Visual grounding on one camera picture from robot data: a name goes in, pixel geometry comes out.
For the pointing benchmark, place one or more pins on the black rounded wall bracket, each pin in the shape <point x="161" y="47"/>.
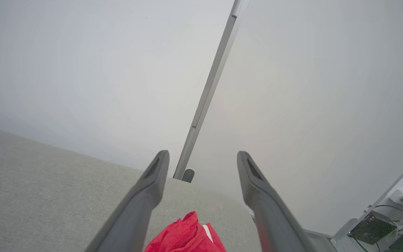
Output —
<point x="188" y="175"/>

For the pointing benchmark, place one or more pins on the green circuit board box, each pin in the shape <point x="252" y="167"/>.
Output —
<point x="373" y="229"/>

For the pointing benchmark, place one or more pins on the grey partition post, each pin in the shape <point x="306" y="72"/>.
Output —
<point x="210" y="84"/>

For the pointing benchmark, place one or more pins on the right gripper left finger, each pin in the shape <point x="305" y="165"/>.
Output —
<point x="135" y="217"/>

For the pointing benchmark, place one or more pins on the red and white jersey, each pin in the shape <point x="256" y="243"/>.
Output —
<point x="184" y="236"/>

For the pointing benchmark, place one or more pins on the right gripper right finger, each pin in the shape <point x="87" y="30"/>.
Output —
<point x="271" y="217"/>

